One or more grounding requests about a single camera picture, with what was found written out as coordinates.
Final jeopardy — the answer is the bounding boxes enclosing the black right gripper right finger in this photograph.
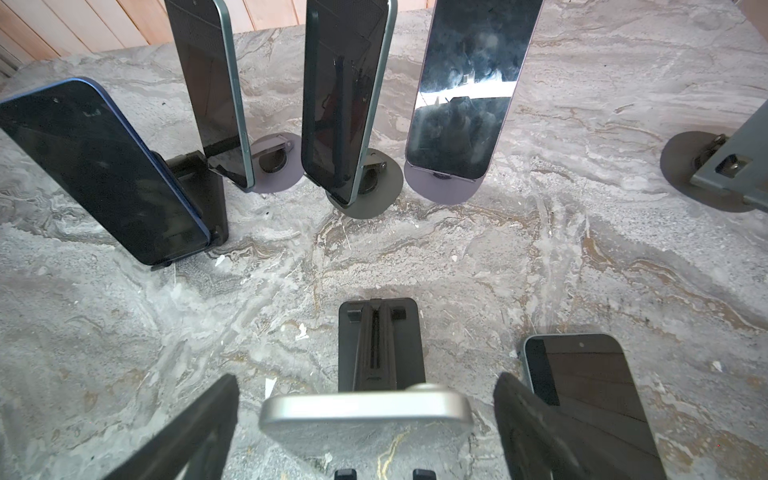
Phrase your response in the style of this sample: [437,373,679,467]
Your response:
[493,372,606,479]

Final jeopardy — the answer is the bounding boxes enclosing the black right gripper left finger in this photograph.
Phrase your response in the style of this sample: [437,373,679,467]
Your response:
[107,374,240,479]

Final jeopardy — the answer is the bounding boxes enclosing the green-edged smartphone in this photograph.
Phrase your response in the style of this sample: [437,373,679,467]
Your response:
[523,333,666,479]

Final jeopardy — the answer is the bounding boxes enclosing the silver-edged smartphone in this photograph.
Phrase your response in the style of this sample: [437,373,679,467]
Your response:
[258,383,473,458]

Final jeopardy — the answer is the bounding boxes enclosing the black folding phone stand front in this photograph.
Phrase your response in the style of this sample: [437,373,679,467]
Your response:
[339,298,441,479]

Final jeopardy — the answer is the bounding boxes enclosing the black folding phone stand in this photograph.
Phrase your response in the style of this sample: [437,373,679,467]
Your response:
[130,152,228,268]
[339,298,441,479]

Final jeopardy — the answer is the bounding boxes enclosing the black folding phone stand left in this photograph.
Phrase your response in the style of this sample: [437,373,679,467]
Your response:
[130,152,228,268]

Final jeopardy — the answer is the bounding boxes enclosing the purple round stand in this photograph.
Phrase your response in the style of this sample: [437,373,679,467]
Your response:
[404,161,484,206]

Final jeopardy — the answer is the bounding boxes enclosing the grey round stand middle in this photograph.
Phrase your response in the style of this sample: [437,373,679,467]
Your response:
[326,148,404,220]

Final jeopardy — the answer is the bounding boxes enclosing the grey round empty phone stand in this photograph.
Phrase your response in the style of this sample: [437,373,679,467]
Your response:
[660,105,767,213]

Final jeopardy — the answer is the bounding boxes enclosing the purple smartphone on round stand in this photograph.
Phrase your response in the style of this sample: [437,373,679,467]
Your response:
[406,0,543,181]

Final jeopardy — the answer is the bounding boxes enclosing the green smartphone on round stand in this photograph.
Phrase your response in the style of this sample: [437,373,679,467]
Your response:
[165,0,255,191]

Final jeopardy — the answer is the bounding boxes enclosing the teal smartphone on round stand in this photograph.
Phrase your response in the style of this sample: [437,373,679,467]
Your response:
[301,0,398,207]

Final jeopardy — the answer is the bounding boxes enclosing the blue-edged smartphone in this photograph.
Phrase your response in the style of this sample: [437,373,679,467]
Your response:
[1,77,213,266]

